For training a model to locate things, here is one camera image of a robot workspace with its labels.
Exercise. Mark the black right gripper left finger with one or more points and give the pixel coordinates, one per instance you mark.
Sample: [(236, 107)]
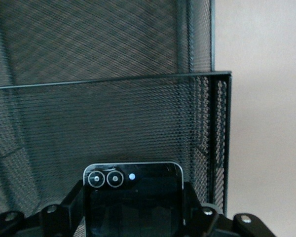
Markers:
[(51, 222)]

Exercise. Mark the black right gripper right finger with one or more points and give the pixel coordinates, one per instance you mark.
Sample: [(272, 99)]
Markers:
[(212, 222)]

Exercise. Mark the small black flip phone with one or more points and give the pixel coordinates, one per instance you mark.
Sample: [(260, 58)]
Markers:
[(133, 197)]

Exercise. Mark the black mesh two-tier tray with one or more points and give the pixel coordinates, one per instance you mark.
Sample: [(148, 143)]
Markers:
[(113, 111)]

